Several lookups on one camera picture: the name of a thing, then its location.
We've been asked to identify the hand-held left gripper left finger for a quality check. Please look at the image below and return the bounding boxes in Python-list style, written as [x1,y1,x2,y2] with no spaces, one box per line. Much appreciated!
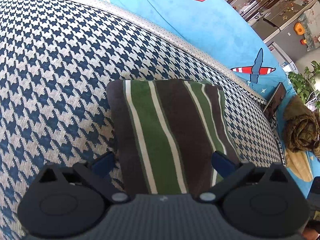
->
[37,151,130,204]

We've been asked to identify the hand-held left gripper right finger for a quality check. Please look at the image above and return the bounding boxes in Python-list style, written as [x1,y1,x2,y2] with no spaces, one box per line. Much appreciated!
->
[194,151,293,203]

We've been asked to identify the green grey striped t-shirt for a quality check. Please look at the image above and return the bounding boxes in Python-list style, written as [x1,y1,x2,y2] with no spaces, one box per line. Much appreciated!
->
[106,79,240,195]

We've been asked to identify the brown patterned scarf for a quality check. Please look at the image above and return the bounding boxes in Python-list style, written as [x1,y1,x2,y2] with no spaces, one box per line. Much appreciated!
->
[284,96,320,156]

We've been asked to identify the black phone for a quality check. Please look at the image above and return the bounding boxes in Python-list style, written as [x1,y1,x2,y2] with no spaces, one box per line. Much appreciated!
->
[262,82,287,120]

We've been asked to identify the houndstooth sofa mat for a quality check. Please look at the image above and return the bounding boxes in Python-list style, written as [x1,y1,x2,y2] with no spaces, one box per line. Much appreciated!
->
[0,0,310,240]

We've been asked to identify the green potted plant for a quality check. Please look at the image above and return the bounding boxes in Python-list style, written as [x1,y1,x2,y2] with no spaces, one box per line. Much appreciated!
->
[287,60,320,106]

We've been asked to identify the small white freezer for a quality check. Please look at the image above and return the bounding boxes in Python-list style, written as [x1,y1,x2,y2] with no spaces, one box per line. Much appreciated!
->
[266,42,298,73]

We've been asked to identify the blue printed sofa cover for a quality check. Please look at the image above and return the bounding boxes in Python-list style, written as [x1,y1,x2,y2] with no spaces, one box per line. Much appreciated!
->
[10,0,320,195]

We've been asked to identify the grey refrigerator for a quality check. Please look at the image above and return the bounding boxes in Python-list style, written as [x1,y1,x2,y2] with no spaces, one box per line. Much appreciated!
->
[250,0,320,45]

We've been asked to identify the patterned fridge cover cloth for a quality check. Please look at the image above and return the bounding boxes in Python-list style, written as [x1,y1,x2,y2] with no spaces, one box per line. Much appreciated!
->
[298,1,320,52]

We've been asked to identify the wooden doorway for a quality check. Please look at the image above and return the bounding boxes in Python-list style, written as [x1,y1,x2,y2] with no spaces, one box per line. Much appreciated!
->
[226,0,282,26]

